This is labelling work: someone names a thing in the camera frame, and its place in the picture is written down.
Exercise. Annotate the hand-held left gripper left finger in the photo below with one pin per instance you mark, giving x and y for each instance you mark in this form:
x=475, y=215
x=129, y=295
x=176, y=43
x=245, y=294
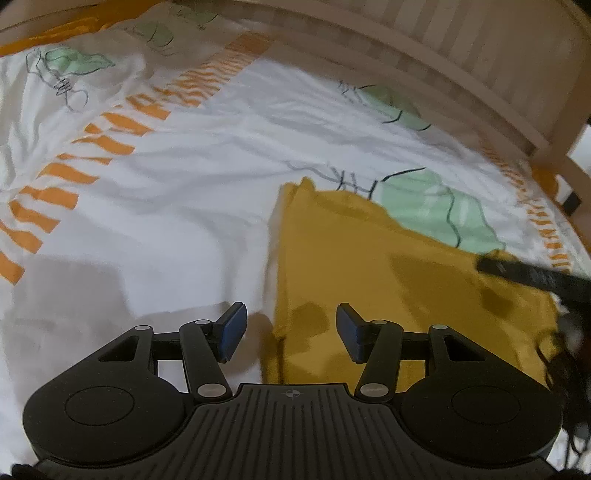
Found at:
x=233, y=332

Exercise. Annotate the yellow knit sweater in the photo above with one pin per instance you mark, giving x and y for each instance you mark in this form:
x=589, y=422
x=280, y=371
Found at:
x=369, y=277

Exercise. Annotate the wooden bed frame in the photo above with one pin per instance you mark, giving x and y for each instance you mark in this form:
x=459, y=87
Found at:
x=461, y=55

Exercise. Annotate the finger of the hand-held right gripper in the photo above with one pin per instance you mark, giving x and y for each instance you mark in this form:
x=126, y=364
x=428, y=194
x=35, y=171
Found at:
x=531, y=276

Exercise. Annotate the white leaf-print blanket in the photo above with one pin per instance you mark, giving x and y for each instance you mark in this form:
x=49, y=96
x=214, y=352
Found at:
x=161, y=207

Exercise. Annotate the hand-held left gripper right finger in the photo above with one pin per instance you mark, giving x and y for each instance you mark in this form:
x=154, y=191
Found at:
x=350, y=332

